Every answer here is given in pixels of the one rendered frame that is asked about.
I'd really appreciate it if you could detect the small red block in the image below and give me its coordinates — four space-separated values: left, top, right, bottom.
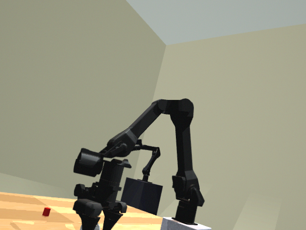
42 208 51 216

